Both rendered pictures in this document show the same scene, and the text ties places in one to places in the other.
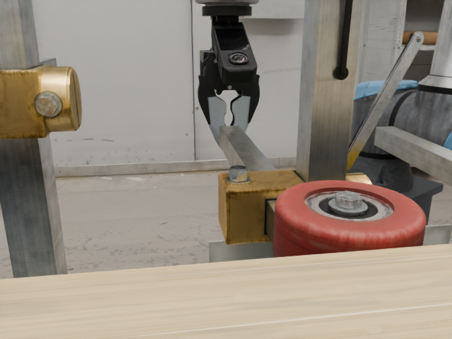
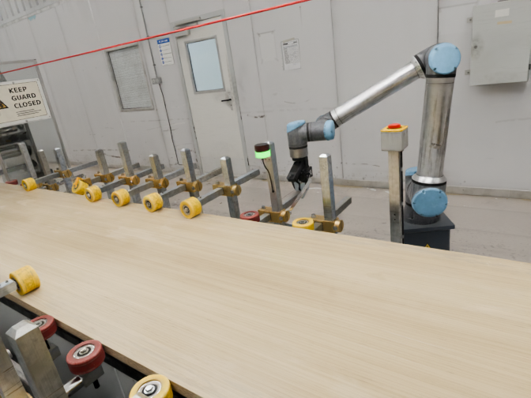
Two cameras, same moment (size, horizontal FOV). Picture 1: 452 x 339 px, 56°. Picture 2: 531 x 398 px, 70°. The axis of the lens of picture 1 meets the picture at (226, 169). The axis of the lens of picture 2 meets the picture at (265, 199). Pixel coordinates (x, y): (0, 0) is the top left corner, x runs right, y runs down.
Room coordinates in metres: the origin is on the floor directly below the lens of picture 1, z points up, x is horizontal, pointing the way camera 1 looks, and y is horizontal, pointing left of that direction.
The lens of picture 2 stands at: (-0.73, -1.16, 1.48)
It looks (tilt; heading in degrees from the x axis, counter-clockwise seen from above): 20 degrees down; 46
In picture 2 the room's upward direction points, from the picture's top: 8 degrees counter-clockwise
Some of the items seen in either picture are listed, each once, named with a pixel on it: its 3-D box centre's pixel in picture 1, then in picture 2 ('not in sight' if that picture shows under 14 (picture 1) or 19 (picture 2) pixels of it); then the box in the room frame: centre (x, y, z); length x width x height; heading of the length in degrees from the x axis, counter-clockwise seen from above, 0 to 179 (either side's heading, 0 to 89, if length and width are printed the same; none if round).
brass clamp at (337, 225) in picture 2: not in sight; (325, 223); (0.40, -0.31, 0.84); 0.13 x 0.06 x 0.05; 99
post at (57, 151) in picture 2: not in sight; (67, 181); (0.10, 1.64, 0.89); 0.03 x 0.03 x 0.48; 9
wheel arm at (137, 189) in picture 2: not in sight; (158, 180); (0.27, 0.70, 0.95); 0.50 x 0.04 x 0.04; 9
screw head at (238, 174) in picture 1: (238, 173); not in sight; (0.36, -0.01, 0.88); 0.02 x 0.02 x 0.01
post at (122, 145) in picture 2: not in sight; (132, 182); (0.22, 0.90, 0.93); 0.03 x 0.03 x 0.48; 9
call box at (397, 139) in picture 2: not in sight; (394, 139); (0.45, -0.59, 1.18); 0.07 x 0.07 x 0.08; 9
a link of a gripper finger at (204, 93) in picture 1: (213, 94); not in sight; (0.63, 0.02, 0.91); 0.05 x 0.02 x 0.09; 99
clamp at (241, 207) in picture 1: (295, 204); (273, 215); (0.36, -0.06, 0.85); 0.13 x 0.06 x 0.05; 99
